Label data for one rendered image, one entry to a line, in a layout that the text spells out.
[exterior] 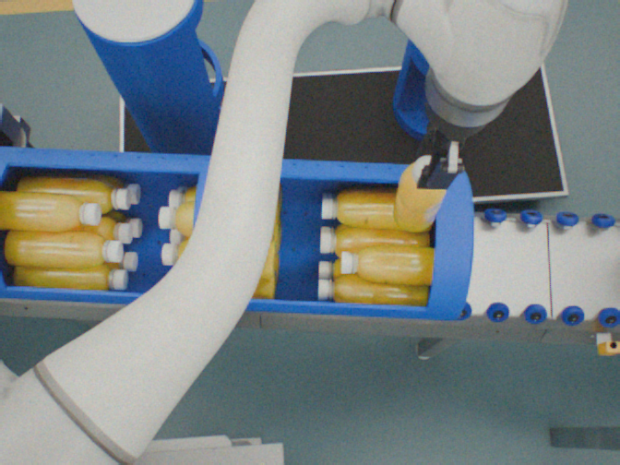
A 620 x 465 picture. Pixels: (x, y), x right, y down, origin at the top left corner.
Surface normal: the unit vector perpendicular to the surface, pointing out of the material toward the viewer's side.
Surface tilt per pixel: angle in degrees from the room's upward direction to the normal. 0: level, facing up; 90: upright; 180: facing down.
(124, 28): 0
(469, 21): 73
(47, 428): 10
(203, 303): 22
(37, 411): 15
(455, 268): 32
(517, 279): 0
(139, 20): 0
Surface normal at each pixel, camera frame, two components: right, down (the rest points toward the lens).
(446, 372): 0.00, -0.28
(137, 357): 0.28, -0.32
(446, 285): -0.04, 0.48
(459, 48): -0.73, 0.64
